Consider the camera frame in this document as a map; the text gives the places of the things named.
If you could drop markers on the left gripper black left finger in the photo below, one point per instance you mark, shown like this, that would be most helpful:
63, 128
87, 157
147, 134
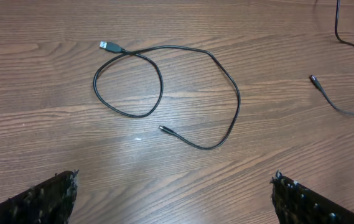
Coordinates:
51, 201

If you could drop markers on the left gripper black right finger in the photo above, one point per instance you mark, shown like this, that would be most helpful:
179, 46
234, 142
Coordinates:
296, 204

